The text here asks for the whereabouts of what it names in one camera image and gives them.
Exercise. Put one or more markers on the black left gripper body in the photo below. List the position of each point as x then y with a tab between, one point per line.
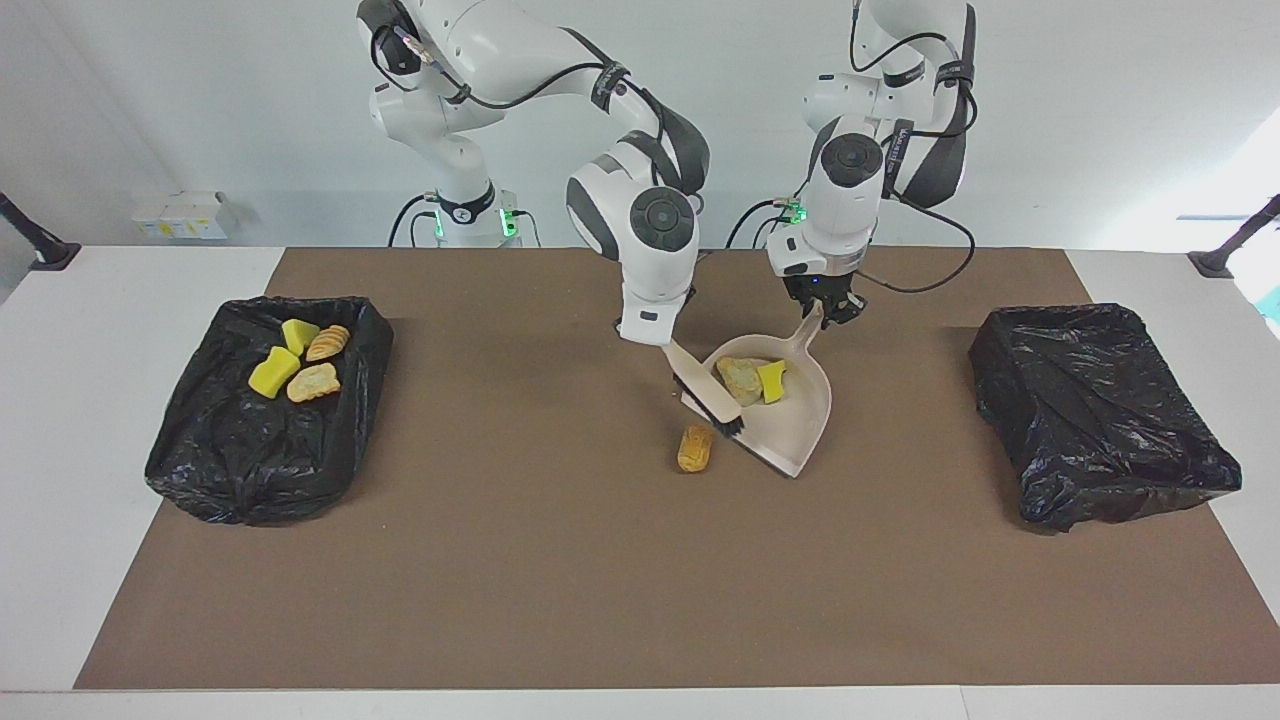
822	284

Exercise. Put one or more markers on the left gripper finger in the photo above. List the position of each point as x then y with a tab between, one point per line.
848	306
800	302

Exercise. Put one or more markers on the small yellow sponge wedge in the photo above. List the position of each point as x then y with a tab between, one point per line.
771	380

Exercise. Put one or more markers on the beige brush with black bristles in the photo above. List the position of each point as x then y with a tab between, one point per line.
702	388

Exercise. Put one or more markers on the orange striped croissant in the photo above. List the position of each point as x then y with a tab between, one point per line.
740	378

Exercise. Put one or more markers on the beige plastic dustpan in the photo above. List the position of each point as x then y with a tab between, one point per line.
800	420

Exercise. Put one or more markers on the brown oval bread roll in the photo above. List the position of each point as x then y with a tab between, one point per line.
695	448

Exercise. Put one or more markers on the lumpy beige bread piece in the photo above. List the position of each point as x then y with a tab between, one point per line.
328	342

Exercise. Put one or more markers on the wedge beige bread piece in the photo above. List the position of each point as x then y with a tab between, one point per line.
313	382

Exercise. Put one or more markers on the notched yellow sponge piece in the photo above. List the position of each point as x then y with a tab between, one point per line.
298	335

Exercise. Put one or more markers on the yellow sponge with green layer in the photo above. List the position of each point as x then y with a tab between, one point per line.
273	372

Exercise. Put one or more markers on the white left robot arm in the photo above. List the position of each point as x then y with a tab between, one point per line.
845	200

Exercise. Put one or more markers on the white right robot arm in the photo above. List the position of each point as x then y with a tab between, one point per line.
650	270

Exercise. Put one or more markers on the black bag lined bin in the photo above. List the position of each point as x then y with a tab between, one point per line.
230	450
1100	420

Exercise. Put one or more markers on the large brown table mat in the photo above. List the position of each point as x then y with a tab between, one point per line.
640	600

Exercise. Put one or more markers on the teal background object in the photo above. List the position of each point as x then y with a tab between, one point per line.
1272	305

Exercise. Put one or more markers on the black clamp post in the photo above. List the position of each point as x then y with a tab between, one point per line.
35	240
1235	240

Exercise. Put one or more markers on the white wall box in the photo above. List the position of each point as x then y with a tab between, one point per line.
185	213

